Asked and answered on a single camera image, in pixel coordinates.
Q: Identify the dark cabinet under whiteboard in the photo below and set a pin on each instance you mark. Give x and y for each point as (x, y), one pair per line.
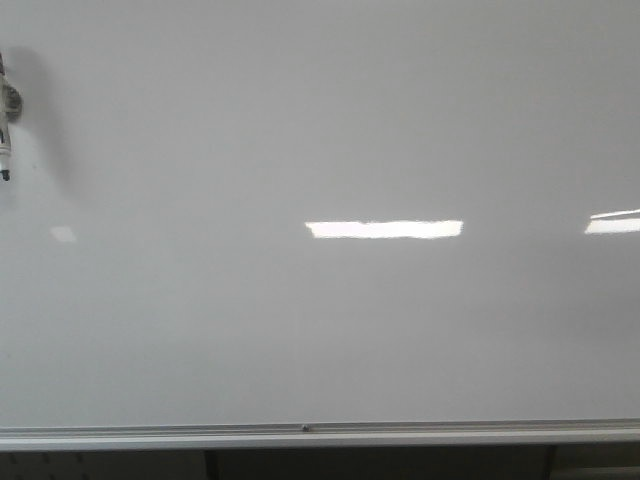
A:
(578, 461)

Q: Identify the white whiteboard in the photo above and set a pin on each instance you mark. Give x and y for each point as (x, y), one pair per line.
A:
(243, 224)

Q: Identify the white black whiteboard marker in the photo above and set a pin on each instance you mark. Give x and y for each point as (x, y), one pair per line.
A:
(11, 111)

